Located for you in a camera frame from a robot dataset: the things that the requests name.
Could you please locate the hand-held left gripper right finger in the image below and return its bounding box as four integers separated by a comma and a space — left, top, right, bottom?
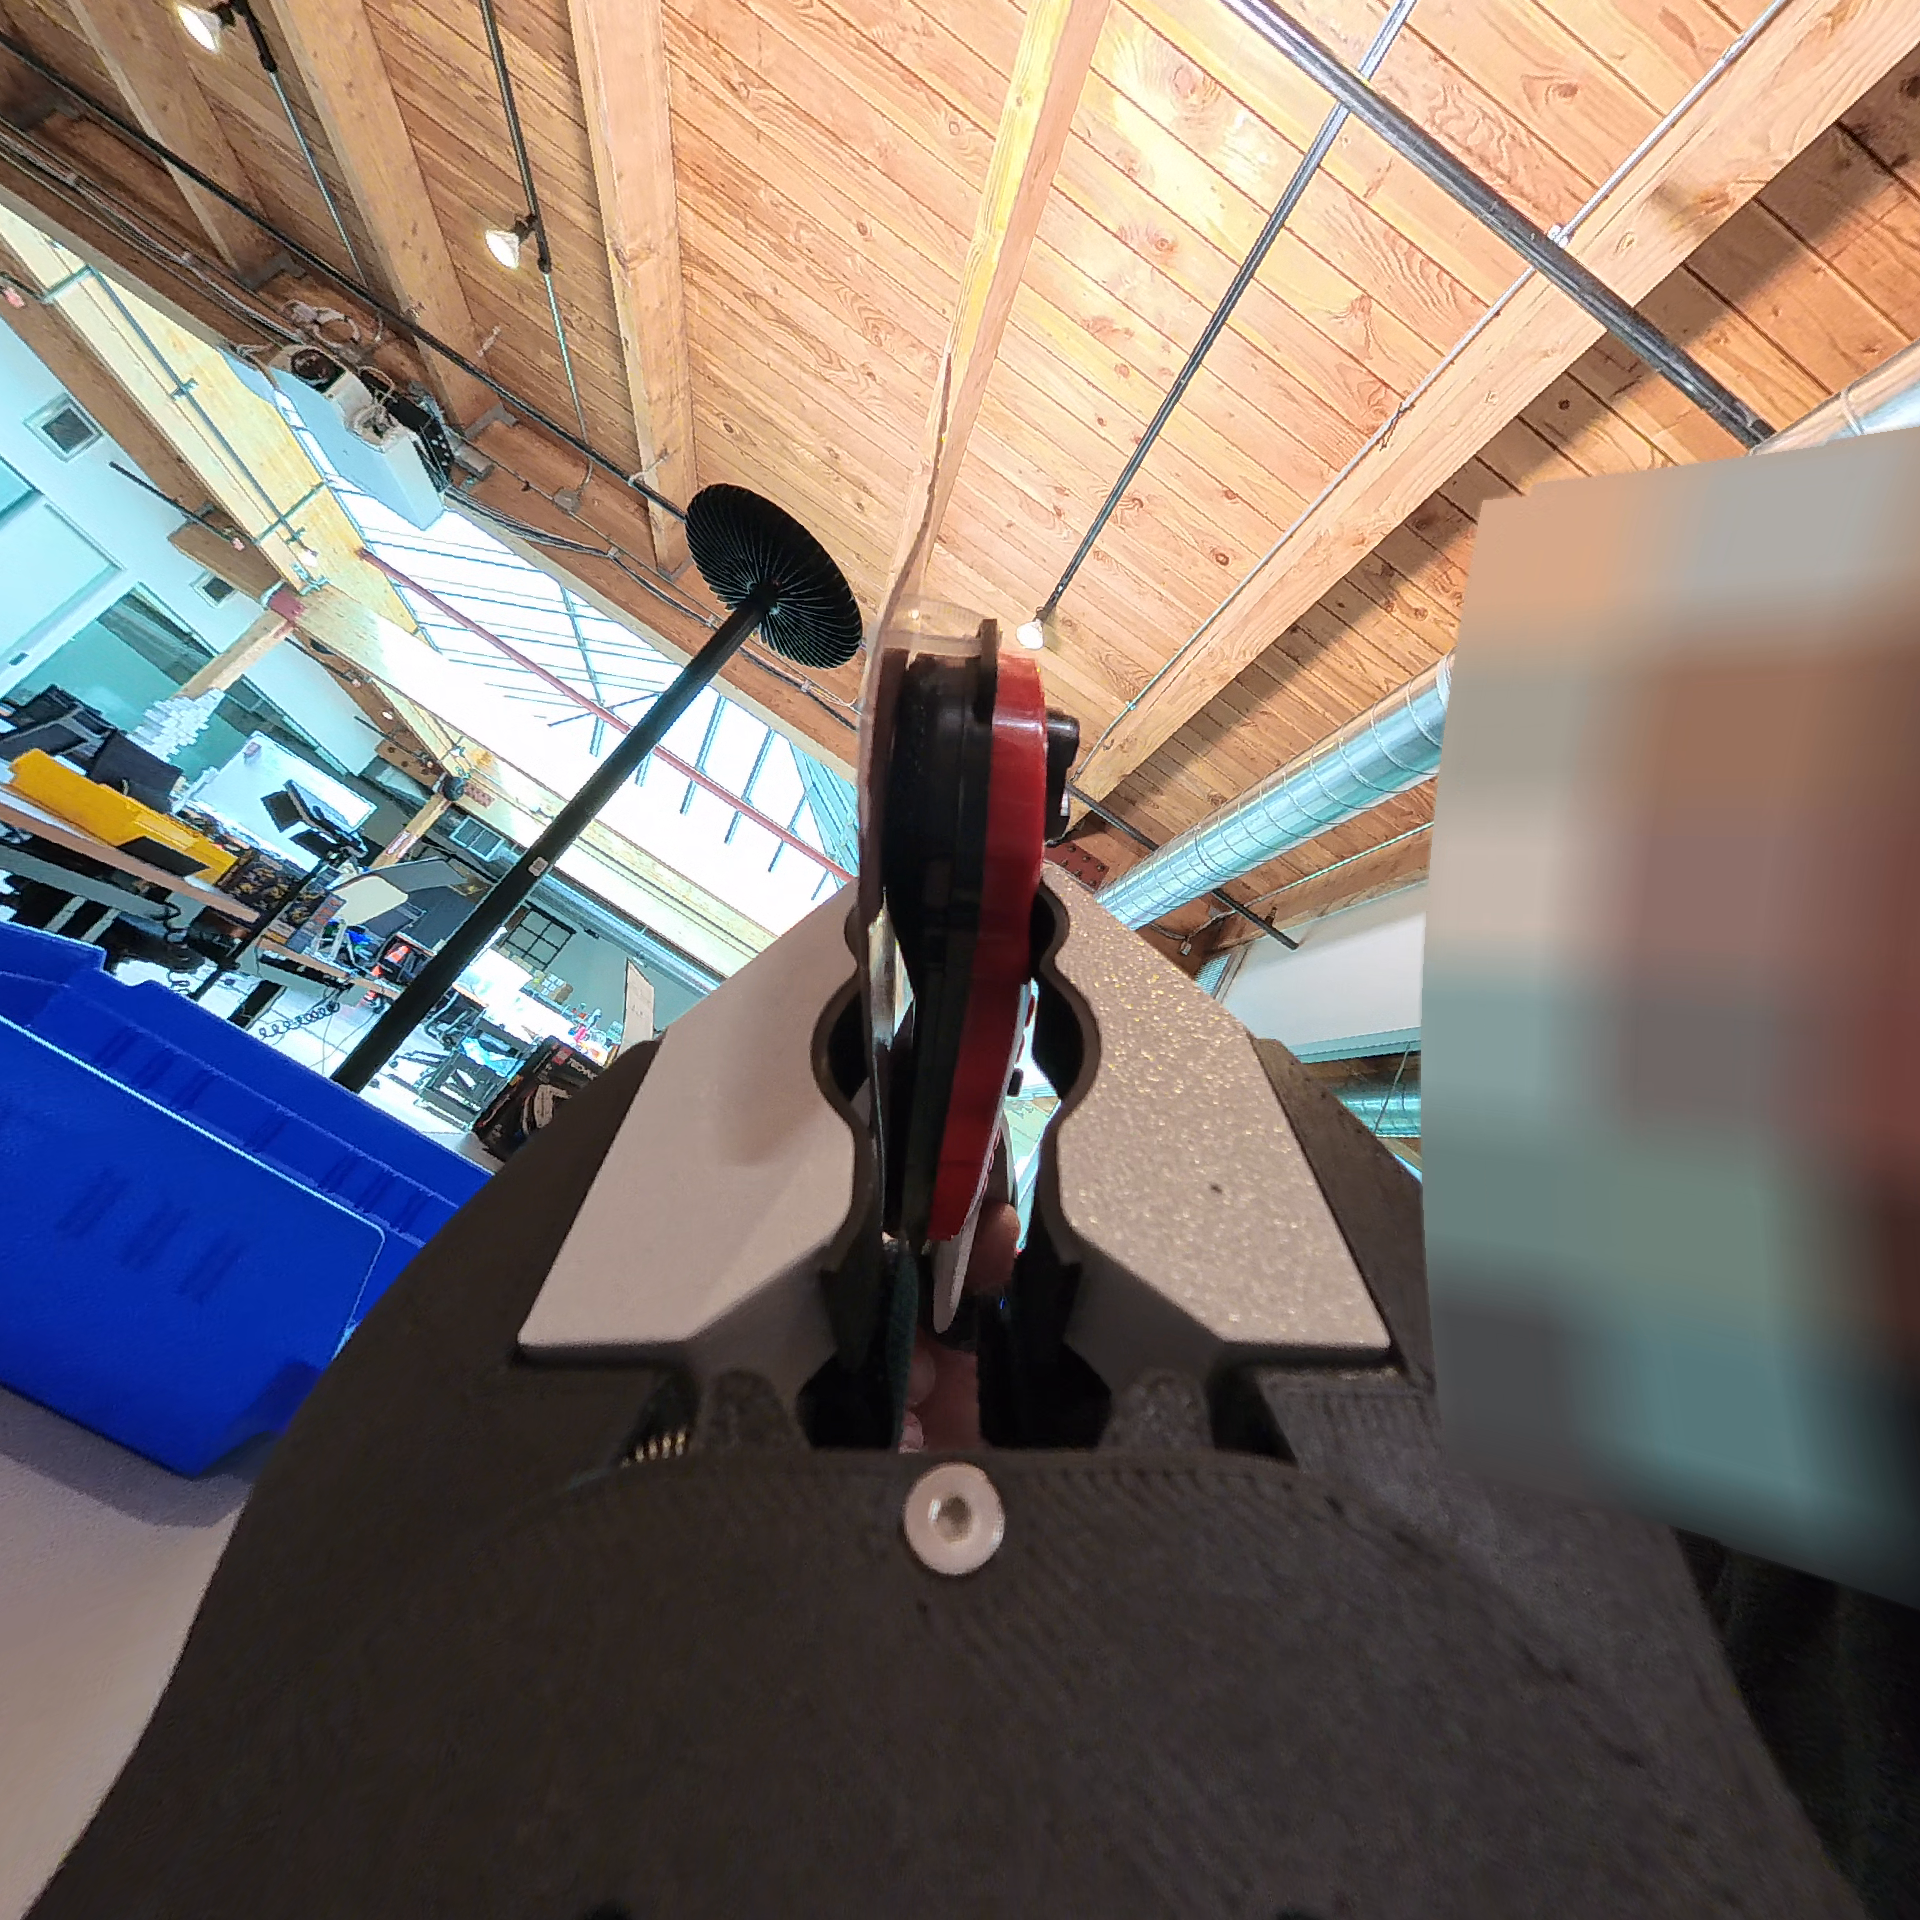
1035, 877, 1403, 1389

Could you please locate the blue plastic bin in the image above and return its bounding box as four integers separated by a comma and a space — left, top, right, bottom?
0, 919, 495, 1478

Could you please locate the silver ventilation duct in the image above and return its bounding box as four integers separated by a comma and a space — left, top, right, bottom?
1095, 661, 1448, 932

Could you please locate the black ceiling pipe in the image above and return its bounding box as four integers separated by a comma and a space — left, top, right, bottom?
1222, 0, 1772, 444

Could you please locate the person's right hand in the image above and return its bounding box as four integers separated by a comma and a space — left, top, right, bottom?
900, 1197, 1028, 1453

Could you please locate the white ceiling unit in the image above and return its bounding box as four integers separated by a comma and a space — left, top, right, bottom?
262, 346, 452, 531

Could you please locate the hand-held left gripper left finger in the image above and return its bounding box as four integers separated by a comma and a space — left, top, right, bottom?
517, 877, 893, 1389

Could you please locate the person's black jacket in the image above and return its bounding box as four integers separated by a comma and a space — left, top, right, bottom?
1671, 1530, 1920, 1920

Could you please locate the black pole with finned disc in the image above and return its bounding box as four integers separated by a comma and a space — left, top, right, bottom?
328, 479, 868, 1095

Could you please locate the yellow plastic bin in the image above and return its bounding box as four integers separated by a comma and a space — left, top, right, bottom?
6, 749, 241, 880

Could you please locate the black cardboard box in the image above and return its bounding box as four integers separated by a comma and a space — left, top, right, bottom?
471, 1042, 600, 1157

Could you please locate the red black packaged tool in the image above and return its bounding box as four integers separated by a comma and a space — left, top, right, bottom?
861, 349, 1086, 1338

